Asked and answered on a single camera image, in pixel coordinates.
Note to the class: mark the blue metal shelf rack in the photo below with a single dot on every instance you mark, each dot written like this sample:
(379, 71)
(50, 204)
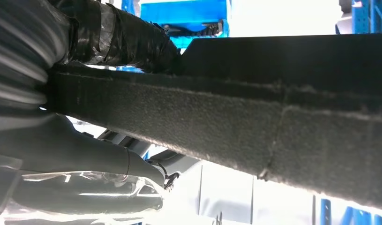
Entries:
(367, 15)
(184, 15)

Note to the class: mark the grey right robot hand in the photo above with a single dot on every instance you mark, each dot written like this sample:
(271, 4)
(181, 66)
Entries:
(69, 155)

